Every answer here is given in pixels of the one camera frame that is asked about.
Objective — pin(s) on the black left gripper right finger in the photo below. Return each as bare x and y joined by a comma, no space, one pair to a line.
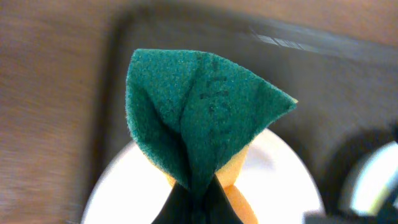
216,205

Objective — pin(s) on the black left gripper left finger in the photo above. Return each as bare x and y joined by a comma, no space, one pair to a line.
177,209

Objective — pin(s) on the cream plastic plate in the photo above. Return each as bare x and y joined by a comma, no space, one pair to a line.
274,182

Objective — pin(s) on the green and yellow sponge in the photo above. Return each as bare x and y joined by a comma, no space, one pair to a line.
190,112

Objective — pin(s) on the grey-green plastic plate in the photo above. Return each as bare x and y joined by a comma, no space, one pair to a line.
370,182

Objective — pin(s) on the dark brown serving tray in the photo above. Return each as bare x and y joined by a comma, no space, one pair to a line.
346,89

